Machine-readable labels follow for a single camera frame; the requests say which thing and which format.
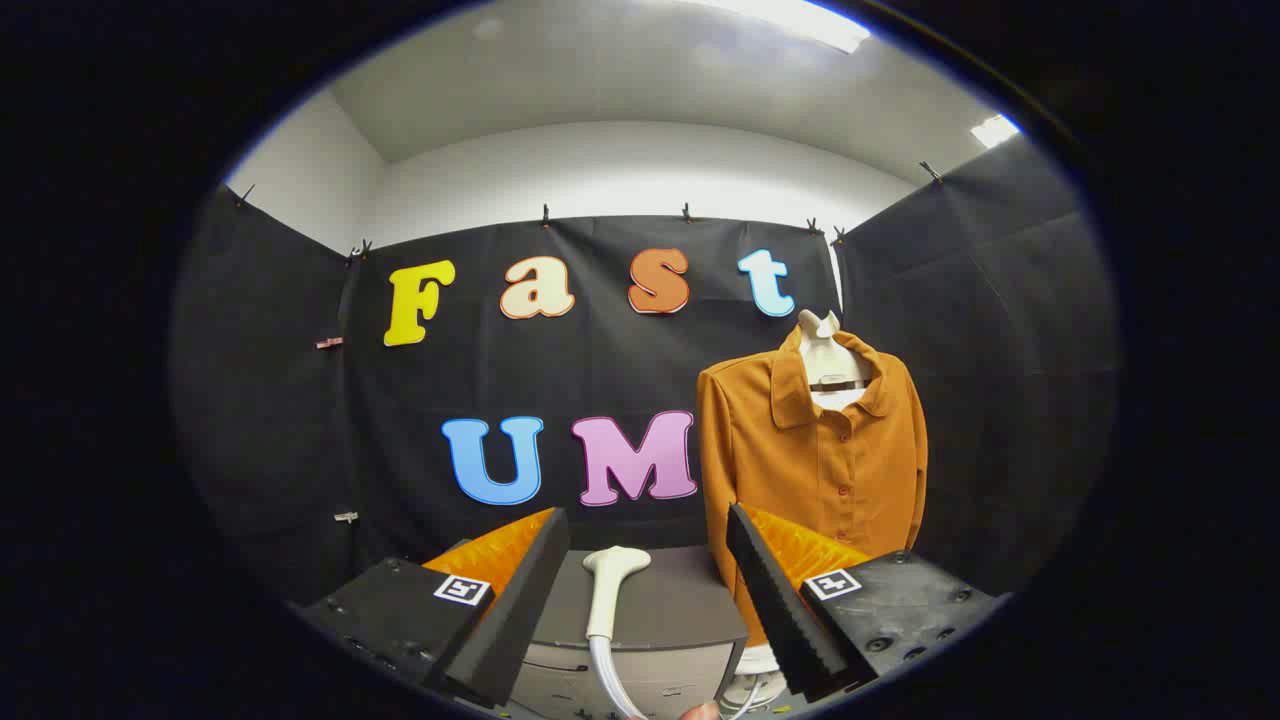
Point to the orange button-up shirt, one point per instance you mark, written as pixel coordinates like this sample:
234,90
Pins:
830,470

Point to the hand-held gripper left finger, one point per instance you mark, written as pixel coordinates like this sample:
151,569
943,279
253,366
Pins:
520,600

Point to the small ceiling light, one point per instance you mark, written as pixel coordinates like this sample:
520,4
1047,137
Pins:
995,130

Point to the white clothes hanger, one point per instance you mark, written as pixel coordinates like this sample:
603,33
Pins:
825,355

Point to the long ceiling light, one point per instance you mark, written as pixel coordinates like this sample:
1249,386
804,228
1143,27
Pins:
800,20

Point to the grey drawer cabinet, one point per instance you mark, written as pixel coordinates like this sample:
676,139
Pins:
680,600

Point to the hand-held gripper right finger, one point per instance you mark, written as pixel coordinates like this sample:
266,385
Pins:
775,600

